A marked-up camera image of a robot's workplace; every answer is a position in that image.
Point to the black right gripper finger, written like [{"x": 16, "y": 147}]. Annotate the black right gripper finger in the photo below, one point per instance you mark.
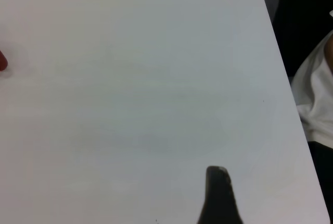
[{"x": 218, "y": 198}]

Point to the red ceramic mug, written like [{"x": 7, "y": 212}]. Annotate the red ceramic mug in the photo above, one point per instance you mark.
[{"x": 2, "y": 62}]

